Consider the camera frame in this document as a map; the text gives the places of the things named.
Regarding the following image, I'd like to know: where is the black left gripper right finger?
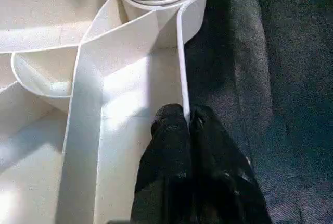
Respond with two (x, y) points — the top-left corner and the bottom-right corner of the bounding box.
(190, 105), (272, 224)

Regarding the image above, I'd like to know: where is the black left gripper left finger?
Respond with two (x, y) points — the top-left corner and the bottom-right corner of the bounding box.
(130, 104), (194, 224)

